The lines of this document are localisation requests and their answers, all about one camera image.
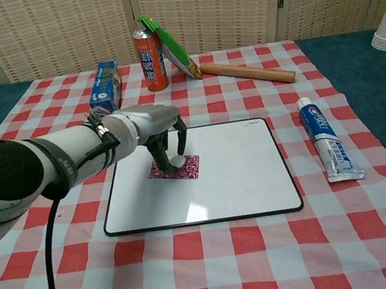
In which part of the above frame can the white board black frame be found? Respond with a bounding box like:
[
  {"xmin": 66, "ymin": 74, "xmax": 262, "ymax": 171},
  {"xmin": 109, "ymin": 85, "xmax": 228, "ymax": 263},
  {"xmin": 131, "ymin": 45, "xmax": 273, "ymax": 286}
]
[{"xmin": 90, "ymin": 112, "xmax": 305, "ymax": 241}]

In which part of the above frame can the blue white toothpaste tube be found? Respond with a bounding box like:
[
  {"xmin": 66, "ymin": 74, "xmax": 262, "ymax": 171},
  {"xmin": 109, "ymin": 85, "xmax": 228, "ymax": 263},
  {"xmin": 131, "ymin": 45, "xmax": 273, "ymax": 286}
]
[{"xmin": 295, "ymin": 89, "xmax": 367, "ymax": 187}]

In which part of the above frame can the red patterned candy packet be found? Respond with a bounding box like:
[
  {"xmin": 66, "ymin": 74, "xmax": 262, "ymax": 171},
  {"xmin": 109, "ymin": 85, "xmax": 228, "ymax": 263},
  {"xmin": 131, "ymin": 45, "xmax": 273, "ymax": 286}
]
[{"xmin": 145, "ymin": 152, "xmax": 203, "ymax": 187}]

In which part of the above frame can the orange drink can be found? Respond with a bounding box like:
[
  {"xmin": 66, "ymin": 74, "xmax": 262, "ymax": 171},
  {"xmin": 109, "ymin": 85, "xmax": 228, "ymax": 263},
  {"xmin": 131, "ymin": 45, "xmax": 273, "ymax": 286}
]
[{"xmin": 131, "ymin": 24, "xmax": 171, "ymax": 94}]

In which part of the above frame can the green snack bag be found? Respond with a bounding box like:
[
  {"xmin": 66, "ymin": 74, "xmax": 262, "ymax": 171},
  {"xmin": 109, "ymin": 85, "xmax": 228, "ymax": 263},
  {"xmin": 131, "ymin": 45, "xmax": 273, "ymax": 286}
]
[{"xmin": 137, "ymin": 6, "xmax": 205, "ymax": 88}]

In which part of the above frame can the dark blue table cover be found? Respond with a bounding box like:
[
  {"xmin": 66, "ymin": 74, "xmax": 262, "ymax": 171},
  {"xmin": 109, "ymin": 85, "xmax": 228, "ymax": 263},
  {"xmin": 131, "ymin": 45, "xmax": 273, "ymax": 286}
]
[{"xmin": 0, "ymin": 27, "xmax": 386, "ymax": 267}]

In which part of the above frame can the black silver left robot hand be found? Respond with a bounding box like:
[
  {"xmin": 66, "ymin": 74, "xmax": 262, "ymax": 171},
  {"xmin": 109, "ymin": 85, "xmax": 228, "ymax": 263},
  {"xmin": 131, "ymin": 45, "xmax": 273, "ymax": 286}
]
[{"xmin": 118, "ymin": 97, "xmax": 195, "ymax": 183}]

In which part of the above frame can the wooden rolling pin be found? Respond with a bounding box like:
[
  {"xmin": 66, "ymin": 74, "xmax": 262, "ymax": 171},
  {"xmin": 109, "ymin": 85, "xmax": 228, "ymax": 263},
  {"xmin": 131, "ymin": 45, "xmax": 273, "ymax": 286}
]
[{"xmin": 199, "ymin": 49, "xmax": 298, "ymax": 97}]

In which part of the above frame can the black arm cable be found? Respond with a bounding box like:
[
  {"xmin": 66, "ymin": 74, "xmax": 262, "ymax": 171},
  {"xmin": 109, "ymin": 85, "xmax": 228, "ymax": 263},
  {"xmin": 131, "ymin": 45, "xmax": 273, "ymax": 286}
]
[{"xmin": 30, "ymin": 186, "xmax": 74, "ymax": 289}]

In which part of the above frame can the red white checkered tablecloth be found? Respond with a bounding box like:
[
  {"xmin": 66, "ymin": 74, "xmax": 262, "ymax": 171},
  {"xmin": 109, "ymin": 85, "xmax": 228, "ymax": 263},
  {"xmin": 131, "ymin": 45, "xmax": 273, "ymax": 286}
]
[{"xmin": 0, "ymin": 26, "xmax": 386, "ymax": 289}]

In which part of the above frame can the blue rectangular carton box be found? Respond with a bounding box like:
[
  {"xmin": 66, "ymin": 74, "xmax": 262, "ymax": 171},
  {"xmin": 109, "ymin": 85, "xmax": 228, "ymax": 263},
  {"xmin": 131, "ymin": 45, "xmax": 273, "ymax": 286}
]
[{"xmin": 83, "ymin": 58, "xmax": 128, "ymax": 117}]

